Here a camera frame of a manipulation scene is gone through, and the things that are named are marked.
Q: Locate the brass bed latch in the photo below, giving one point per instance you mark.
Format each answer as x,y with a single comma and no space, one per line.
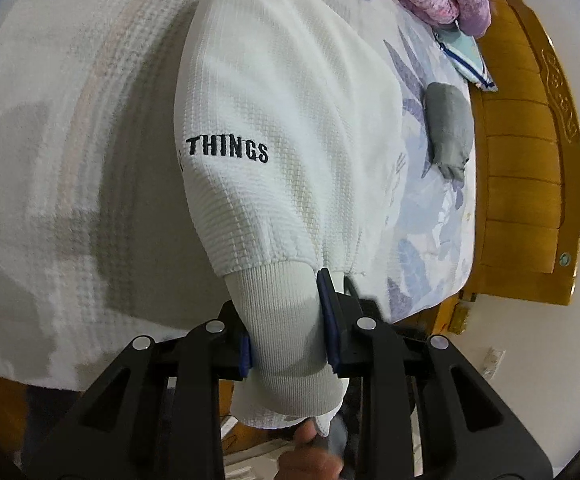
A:
460,317

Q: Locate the white waffle blanket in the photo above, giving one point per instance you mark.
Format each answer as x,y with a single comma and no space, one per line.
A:
69,110

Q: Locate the wooden bed headboard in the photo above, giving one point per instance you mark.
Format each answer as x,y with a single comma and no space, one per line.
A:
525,185

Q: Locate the leaf print bed sheet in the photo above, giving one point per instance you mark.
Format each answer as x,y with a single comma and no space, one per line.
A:
435,240

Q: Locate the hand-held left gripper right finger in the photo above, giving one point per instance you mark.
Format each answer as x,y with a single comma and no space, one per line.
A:
329,320

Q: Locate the person's right hand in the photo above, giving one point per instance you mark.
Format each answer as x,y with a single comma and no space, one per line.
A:
305,455

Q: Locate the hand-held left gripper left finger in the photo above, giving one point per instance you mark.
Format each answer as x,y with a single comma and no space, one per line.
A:
244,355

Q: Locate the white snap-button jacket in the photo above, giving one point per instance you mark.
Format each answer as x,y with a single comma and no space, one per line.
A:
280,110

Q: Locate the white wall socket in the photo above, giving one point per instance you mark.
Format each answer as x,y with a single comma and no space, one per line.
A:
492,361

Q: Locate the blue striped pillow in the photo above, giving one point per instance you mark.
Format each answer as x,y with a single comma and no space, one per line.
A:
470,60

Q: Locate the grey folded garment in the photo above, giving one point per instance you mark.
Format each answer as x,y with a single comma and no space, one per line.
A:
447,125

